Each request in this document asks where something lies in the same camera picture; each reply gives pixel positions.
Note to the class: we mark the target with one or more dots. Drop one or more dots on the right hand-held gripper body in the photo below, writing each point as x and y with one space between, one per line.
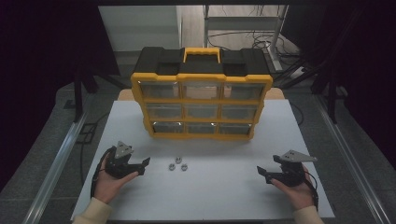
292 174

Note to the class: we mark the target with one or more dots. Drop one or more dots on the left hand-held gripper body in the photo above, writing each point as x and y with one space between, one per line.
118 168

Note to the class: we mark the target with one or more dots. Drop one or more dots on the yellow black organizer case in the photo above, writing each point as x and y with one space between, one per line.
249 60

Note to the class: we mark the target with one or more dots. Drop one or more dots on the person's left hand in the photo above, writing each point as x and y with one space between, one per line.
107 188

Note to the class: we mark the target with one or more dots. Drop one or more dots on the person's right hand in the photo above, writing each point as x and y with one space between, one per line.
300 196

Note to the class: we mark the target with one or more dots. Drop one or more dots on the black metal stand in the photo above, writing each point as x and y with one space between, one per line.
331 102
77 99

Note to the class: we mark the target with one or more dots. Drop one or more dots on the set of clear drawers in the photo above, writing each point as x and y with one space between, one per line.
200 90

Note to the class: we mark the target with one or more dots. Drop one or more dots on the white power strip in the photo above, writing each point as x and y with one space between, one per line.
298 72

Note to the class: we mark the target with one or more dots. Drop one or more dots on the dark curtain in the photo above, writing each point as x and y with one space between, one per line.
37 77
367 77

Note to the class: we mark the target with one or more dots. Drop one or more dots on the white cabinet panel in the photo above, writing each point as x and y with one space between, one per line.
140 28

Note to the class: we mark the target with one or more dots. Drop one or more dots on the black floor bracket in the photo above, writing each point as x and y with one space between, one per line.
87 132

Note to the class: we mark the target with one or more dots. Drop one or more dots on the aluminium rail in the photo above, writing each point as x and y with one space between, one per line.
351 161
56 169

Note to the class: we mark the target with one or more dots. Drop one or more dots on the grey metal desk frame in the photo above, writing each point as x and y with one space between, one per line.
239 22

